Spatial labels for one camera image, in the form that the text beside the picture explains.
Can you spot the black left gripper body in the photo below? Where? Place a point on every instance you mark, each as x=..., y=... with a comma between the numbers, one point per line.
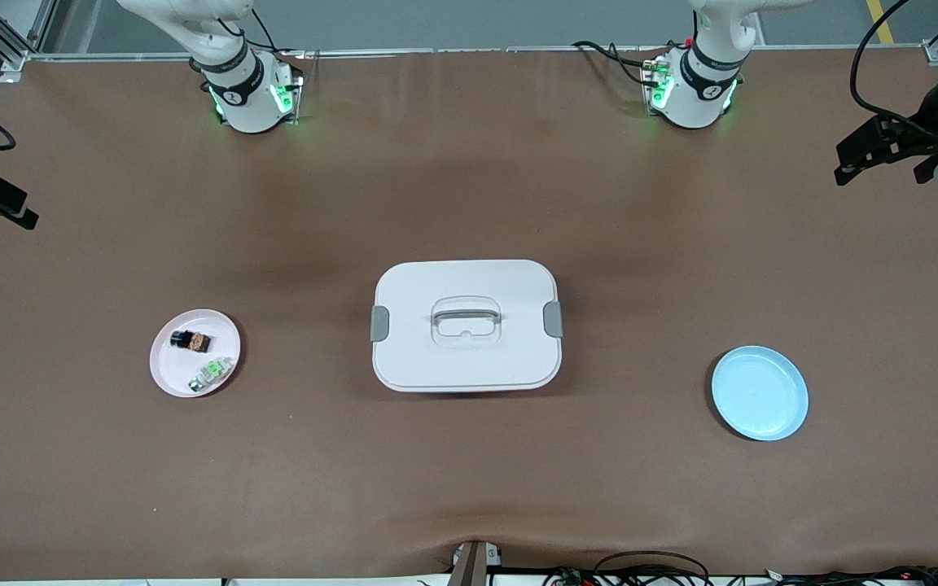
x=927, y=134

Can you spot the orange black push-button switch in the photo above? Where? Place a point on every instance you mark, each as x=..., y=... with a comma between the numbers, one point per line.
x=196, y=342

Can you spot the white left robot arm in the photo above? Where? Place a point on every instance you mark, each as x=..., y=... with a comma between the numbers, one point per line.
x=701, y=94

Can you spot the white lidded box grey latches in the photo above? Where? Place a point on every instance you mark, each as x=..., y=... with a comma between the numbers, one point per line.
x=469, y=358

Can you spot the pink round plate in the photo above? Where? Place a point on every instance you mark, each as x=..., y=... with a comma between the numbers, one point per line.
x=172, y=370

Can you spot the light blue round plate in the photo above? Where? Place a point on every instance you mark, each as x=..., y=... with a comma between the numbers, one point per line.
x=762, y=395

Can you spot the brown table cover mat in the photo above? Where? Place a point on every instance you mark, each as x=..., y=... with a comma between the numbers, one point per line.
x=469, y=488

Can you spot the green push-button switch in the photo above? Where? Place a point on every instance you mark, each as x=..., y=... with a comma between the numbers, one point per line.
x=212, y=372

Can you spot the metal bracket post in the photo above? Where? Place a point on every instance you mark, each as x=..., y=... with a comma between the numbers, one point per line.
x=469, y=566

